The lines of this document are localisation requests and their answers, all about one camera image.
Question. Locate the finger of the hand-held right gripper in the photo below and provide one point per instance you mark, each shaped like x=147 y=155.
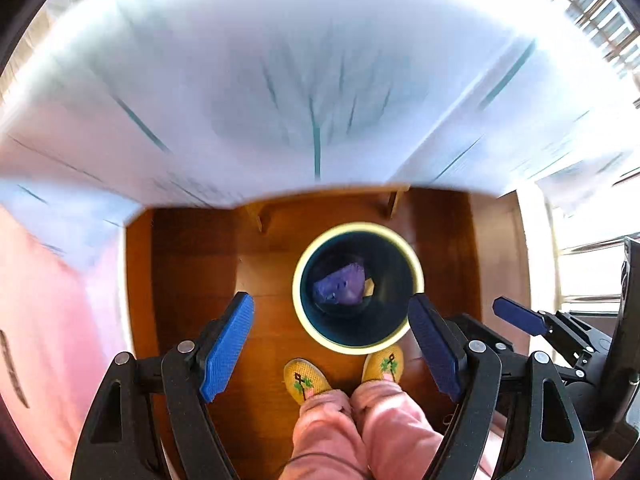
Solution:
x=520 y=316
x=482 y=330

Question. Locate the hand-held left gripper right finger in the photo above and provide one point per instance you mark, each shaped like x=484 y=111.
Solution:
x=435 y=355

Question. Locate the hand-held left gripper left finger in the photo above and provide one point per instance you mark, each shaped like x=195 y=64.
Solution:
x=227 y=345

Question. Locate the round cream rimmed bin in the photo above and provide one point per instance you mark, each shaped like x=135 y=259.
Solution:
x=392 y=280

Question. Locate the purple wrapper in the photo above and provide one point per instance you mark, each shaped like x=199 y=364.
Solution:
x=340 y=285

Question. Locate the yellow embroidered slipper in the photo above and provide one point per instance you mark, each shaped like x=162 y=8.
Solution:
x=305 y=377
x=382 y=362

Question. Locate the pale paper scrap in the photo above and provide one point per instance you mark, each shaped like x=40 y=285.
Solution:
x=370 y=287

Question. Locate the wooden table leg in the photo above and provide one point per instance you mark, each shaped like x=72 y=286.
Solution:
x=255 y=217
x=397 y=202

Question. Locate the person's pink trousers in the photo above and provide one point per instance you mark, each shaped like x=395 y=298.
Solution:
x=330 y=435

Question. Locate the pink bed cover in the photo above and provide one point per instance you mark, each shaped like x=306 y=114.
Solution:
x=50 y=335

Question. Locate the tree print tablecloth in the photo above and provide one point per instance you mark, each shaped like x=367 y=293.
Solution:
x=300 y=60

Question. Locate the wooden framed window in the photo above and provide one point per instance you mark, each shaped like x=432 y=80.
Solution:
x=595 y=15

